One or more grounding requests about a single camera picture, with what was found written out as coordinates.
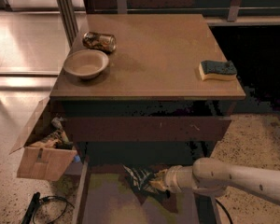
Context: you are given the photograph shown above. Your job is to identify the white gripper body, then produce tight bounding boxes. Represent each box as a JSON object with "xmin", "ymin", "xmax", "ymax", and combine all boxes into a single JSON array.
[{"xmin": 163, "ymin": 165, "xmax": 185, "ymax": 193}]

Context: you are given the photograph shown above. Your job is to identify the blue chip bag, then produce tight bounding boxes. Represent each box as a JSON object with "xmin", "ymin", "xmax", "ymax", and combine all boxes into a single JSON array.
[{"xmin": 123, "ymin": 165, "xmax": 170, "ymax": 199}]

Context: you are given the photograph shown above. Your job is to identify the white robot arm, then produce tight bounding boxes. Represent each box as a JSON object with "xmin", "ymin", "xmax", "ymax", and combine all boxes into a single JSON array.
[{"xmin": 149, "ymin": 158, "xmax": 280, "ymax": 205}]

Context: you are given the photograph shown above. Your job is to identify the open middle drawer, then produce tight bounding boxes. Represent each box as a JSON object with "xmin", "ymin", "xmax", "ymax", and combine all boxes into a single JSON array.
[{"xmin": 71, "ymin": 158, "xmax": 221, "ymax": 224}]

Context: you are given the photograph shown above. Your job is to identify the wooden drawer cabinet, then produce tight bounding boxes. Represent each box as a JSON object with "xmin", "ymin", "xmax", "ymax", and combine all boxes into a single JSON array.
[{"xmin": 49, "ymin": 14, "xmax": 245, "ymax": 149}]

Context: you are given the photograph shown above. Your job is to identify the crumpled trash in box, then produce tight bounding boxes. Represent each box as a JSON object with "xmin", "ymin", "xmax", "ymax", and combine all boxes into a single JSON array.
[{"xmin": 31, "ymin": 117, "xmax": 74, "ymax": 150}]

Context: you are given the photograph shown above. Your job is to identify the yellow green sponge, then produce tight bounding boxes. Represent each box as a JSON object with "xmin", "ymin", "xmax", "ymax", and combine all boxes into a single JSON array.
[{"xmin": 199, "ymin": 60, "xmax": 237, "ymax": 81}]

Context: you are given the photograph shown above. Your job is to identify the cardboard box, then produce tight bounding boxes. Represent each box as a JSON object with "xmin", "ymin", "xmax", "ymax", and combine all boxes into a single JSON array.
[{"xmin": 10, "ymin": 97, "xmax": 77, "ymax": 181}]

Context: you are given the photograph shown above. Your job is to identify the white bowl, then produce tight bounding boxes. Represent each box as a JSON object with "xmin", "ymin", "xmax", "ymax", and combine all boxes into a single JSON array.
[{"xmin": 63, "ymin": 49, "xmax": 109, "ymax": 79}]

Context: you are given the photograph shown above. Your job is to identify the black device on floor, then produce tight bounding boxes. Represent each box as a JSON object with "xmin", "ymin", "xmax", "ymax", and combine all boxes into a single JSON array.
[{"xmin": 21, "ymin": 192, "xmax": 40, "ymax": 224}]

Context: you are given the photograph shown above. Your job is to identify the crushed metal can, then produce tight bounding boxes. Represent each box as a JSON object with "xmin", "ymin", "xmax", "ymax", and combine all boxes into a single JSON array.
[{"xmin": 82, "ymin": 32, "xmax": 117, "ymax": 53}]

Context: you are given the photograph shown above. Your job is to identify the black cable right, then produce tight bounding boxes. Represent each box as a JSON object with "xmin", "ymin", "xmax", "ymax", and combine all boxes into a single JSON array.
[{"xmin": 215, "ymin": 199, "xmax": 234, "ymax": 224}]

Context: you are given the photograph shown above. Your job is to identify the black cable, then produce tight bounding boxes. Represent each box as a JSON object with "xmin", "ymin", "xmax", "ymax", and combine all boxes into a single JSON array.
[
  {"xmin": 32, "ymin": 195, "xmax": 76, "ymax": 224},
  {"xmin": 215, "ymin": 199, "xmax": 234, "ymax": 224}
]

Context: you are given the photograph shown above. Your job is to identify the metal frame post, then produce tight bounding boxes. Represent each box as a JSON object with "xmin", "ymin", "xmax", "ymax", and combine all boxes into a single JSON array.
[{"xmin": 56, "ymin": 0, "xmax": 78, "ymax": 46}]

